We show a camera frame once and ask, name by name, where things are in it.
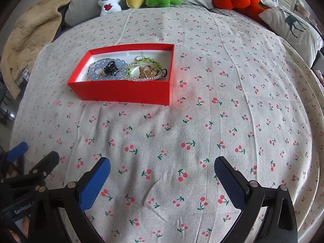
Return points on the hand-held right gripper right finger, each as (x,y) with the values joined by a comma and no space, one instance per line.
(227,179)

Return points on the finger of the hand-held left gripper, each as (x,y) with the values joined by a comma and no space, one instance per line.
(43,167)
(17,151)

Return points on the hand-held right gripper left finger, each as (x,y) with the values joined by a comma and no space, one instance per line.
(93,182)

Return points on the red cardboard box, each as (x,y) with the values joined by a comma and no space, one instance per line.
(121,92)

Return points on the black hair claw clip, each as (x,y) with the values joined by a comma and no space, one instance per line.
(110,68)

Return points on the gold hair clip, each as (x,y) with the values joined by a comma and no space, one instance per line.
(144,72)

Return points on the cherry print bedsheet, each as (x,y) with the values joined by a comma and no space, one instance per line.
(202,121)

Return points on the grey plaid cloth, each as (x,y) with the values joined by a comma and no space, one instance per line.
(24,77)

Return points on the white quilted mattress pad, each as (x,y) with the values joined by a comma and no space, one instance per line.
(315,121)

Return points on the beige quilted blanket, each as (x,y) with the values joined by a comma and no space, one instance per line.
(33,30)

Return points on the grey pillow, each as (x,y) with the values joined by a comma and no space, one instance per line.
(86,5)

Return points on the deer print pillow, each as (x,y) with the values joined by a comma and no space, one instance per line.
(291,27)

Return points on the white ghost plush toy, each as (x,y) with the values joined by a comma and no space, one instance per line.
(108,1)

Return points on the orange pumpkin plush toy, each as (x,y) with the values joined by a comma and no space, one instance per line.
(235,1)

